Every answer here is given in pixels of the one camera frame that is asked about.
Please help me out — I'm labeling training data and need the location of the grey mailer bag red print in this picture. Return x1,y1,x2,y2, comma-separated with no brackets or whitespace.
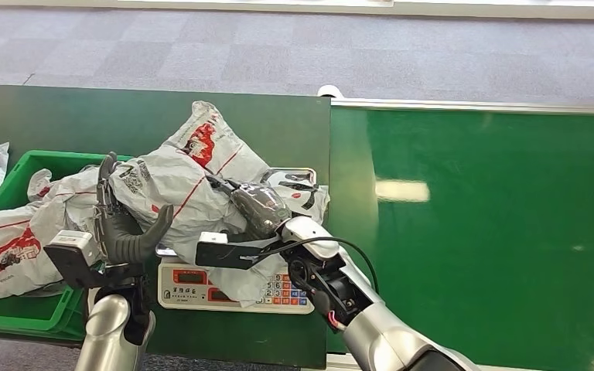
0,166,118,301

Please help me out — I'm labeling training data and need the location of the green plastic crate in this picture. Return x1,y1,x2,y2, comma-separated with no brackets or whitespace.
0,149,135,342

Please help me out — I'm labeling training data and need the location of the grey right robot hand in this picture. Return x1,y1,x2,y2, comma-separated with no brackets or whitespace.
207,174,293,243

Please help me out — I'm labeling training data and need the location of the grey mailer bag black print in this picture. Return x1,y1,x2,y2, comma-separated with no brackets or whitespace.
108,100,332,308

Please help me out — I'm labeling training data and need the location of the dark green table board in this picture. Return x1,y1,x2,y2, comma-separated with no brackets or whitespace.
0,84,332,371

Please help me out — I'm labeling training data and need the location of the white electronic price scale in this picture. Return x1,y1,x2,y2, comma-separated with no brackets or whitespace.
157,167,319,315

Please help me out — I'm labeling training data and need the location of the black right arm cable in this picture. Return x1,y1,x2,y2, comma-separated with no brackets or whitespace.
253,236,381,297

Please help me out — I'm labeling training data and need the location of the aluminium conveyor side rail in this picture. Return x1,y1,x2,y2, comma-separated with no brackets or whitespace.
329,98,594,116

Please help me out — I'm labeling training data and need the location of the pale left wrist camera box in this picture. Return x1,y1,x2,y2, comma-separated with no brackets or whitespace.
44,230,101,291

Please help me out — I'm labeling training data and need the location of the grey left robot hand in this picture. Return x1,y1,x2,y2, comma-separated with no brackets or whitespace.
94,151,175,267

